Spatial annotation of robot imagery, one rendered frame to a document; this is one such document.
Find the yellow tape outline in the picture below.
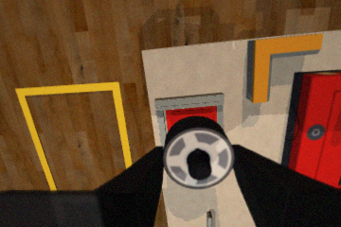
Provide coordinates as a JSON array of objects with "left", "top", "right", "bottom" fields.
[{"left": 15, "top": 81, "right": 132, "bottom": 191}]

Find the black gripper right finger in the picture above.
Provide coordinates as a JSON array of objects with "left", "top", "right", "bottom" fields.
[{"left": 232, "top": 145, "right": 341, "bottom": 227}]

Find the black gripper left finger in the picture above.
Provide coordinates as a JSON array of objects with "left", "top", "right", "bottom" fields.
[{"left": 0, "top": 146, "right": 164, "bottom": 227}]

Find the black and white toy wheel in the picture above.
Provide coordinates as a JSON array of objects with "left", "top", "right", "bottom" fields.
[{"left": 163, "top": 115, "right": 235, "bottom": 190}]

